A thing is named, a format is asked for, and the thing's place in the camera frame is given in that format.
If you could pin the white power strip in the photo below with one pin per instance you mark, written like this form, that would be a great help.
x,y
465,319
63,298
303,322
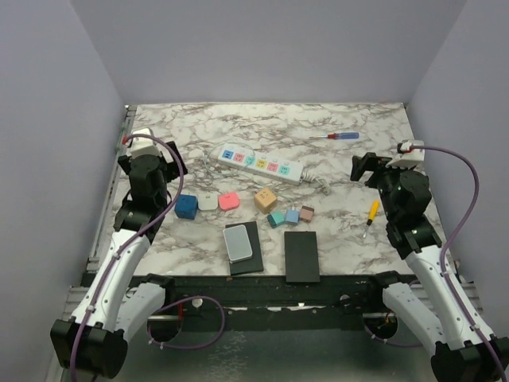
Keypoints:
x,y
242,157

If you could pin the black rectangular slab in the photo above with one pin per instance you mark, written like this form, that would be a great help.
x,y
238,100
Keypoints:
x,y
301,257

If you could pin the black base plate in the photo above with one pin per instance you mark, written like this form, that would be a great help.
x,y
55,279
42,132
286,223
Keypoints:
x,y
270,303

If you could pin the dusty pink USB charger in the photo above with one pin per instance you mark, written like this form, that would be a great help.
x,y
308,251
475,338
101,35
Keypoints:
x,y
306,214

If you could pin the light blue USB charger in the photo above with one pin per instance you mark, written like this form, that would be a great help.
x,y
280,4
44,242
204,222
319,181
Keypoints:
x,y
292,216

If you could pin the blue cube socket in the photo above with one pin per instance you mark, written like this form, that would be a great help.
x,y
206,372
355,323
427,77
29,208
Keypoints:
x,y
186,207

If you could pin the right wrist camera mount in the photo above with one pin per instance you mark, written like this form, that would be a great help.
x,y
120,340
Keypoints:
x,y
409,155

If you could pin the small yellow handled screwdriver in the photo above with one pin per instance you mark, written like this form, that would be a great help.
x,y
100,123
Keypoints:
x,y
370,218

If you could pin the blue red screwdriver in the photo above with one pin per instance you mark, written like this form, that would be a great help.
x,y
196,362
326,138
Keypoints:
x,y
338,136

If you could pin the beige cube socket adapter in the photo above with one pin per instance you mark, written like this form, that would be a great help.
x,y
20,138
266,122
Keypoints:
x,y
265,200

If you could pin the pink plug adapter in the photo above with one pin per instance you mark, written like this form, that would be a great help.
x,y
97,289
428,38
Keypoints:
x,y
228,201

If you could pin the grey white power bank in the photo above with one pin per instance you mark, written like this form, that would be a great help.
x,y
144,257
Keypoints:
x,y
237,243

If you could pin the black slab under power bank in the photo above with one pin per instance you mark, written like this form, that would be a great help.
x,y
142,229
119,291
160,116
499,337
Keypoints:
x,y
255,263

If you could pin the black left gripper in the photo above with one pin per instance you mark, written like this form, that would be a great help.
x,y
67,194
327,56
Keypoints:
x,y
171,168

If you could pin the teal USB charger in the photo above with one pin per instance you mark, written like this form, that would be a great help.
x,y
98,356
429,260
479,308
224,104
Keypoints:
x,y
276,219

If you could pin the aluminium table edge rail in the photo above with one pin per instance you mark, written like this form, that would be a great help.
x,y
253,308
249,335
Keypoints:
x,y
94,258

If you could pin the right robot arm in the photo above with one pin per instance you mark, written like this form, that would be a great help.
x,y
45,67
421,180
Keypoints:
x,y
460,344

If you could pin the white folding plug adapter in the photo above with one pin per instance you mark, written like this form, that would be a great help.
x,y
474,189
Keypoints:
x,y
207,202

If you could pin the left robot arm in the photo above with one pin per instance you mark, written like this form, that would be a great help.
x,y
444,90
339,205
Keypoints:
x,y
95,338

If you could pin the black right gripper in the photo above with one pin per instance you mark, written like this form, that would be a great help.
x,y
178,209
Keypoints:
x,y
370,161

